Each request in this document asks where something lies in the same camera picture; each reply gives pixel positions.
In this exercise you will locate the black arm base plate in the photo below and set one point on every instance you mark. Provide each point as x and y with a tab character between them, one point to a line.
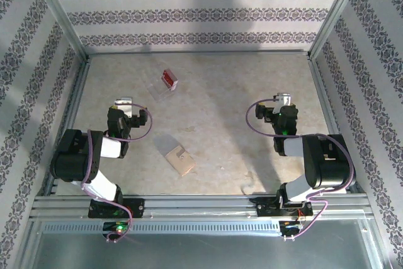
137	207
264	207

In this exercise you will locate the aluminium side rail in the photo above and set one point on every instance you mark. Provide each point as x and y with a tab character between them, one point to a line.
74	108
327	108

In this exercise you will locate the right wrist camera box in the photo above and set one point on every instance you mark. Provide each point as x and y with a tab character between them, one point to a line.
283	98

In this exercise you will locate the aluminium corner post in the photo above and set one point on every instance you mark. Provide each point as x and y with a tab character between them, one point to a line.
338	7
56	7

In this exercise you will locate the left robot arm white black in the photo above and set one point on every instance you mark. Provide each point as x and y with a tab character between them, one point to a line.
72	162

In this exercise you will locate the aluminium rail along wall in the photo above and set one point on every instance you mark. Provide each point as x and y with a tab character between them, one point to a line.
195	53

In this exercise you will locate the long aluminium mounting rail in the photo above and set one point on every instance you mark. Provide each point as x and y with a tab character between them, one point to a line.
201	206

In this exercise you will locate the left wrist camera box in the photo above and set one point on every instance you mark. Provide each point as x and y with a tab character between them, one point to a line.
124	102

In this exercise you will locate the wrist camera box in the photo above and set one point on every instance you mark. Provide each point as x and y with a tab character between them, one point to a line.
124	102
283	98

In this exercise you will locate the red item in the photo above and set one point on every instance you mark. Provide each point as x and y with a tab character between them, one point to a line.
155	91

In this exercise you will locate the grey metal sheet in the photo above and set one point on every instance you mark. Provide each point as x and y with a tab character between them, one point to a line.
195	251

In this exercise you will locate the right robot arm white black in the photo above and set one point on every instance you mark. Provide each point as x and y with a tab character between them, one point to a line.
330	162

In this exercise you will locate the beige card holder clear sleeves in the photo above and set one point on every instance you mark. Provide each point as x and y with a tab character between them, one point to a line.
182	163

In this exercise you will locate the small controller circuit board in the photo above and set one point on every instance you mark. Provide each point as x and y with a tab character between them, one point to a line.
118	227
291	226

